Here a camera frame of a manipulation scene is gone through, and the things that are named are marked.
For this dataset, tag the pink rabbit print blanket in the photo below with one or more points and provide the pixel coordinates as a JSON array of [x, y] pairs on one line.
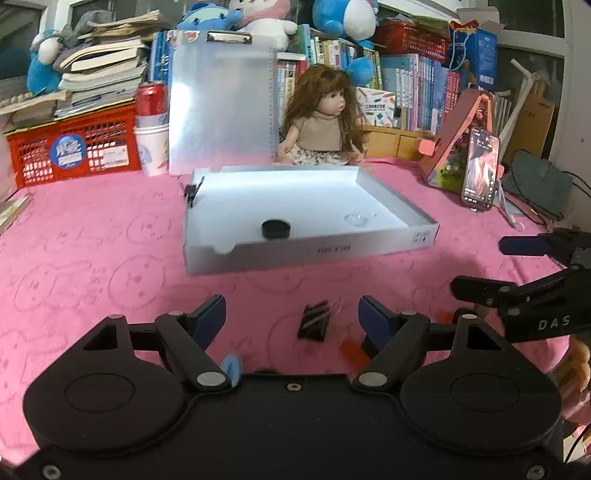
[[92, 258]]

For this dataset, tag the blue white plush toy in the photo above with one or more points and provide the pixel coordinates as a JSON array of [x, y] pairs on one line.
[[344, 18]]

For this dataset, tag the person's right hand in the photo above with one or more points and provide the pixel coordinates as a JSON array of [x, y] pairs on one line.
[[579, 369]]

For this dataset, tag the translucent plastic clipboard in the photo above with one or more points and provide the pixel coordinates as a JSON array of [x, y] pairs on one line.
[[217, 106]]

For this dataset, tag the row of upright books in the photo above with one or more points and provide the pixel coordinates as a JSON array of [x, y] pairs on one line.
[[415, 92]]

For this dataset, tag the red plastic basket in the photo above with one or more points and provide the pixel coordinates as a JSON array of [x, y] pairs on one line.
[[413, 41]]

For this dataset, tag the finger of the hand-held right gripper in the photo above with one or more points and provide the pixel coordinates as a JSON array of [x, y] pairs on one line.
[[521, 246], [475, 288]]

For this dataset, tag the red plastic crate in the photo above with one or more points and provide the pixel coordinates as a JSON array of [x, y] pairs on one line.
[[69, 147]]

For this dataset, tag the grey pouch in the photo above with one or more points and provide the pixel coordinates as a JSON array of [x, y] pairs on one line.
[[538, 184]]

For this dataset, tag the blue plastic clip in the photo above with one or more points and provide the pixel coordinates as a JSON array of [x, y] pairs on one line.
[[232, 367]]

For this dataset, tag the colourful printed box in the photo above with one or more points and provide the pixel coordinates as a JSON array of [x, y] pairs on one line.
[[376, 108]]

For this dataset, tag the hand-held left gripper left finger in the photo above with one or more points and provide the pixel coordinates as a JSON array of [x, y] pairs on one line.
[[212, 314]]

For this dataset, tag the clear plastic cup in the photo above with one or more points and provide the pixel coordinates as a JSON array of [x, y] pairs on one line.
[[360, 219]]

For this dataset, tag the stack of paper cups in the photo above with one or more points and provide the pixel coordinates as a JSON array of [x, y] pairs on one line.
[[151, 147]]

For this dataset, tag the smartphone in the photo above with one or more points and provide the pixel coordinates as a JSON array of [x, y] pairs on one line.
[[480, 170]]

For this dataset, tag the white pink plush toy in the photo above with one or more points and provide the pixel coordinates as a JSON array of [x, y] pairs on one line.
[[268, 21]]

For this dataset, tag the grey cardboard box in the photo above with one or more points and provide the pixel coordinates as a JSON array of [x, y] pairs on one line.
[[304, 203]]

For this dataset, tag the wooden drawer unit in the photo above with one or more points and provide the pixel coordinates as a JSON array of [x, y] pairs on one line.
[[401, 141]]

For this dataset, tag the long-haired doll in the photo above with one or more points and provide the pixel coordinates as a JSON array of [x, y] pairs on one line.
[[323, 120]]

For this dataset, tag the white bent tube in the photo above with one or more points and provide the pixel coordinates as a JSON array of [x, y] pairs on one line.
[[517, 101]]

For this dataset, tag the flat lying book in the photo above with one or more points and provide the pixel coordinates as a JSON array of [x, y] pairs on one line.
[[11, 212]]

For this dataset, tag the brown cardboard sheet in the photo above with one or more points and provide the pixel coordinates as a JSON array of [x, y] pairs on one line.
[[535, 124]]

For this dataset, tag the blue cardboard box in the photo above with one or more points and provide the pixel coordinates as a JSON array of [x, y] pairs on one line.
[[478, 57]]

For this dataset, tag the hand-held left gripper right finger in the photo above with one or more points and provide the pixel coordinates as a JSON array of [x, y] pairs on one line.
[[371, 314]]

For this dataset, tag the pile of worn books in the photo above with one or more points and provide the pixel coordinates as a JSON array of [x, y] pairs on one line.
[[101, 64]]

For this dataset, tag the pink wooden house stand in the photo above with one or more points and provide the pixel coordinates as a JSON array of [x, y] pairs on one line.
[[455, 124]]

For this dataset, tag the red drink can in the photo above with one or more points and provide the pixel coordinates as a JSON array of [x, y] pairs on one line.
[[151, 99]]

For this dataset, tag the black binder clip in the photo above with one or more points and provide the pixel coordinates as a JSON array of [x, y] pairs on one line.
[[191, 191], [314, 321]]

